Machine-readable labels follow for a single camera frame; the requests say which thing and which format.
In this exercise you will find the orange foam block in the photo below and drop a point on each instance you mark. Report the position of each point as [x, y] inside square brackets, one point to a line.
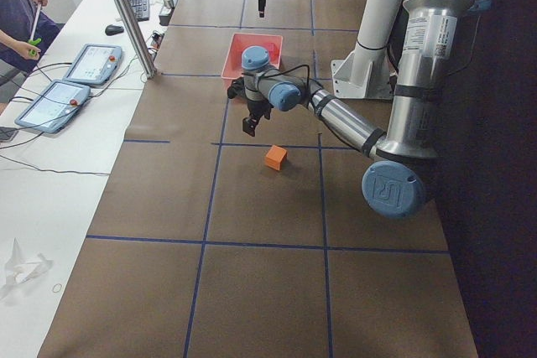
[275, 157]

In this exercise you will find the pink plastic bin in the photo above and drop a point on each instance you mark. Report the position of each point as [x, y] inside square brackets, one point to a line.
[251, 51]

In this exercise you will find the black computer mouse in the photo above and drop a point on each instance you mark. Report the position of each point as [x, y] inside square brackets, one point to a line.
[113, 29]

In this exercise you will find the upper teach pendant tablet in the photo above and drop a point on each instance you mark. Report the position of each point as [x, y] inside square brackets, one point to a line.
[95, 64]

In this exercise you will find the teach pendant tablet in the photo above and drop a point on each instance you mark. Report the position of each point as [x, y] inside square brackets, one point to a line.
[95, 64]
[54, 107]

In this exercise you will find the lower teach pendant tablet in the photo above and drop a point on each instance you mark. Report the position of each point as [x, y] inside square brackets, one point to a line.
[54, 107]

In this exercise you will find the person in purple shirt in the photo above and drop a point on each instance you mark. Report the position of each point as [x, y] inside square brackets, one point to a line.
[25, 34]

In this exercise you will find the crumpled white plastic wrap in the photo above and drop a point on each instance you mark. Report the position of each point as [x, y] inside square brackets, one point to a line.
[19, 270]

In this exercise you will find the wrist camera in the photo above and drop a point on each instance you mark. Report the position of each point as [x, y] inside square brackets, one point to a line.
[236, 89]

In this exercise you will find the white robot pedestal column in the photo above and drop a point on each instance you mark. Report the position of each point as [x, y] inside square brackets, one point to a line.
[364, 73]

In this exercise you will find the aluminium frame post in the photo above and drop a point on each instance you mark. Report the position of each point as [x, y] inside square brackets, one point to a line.
[135, 34]

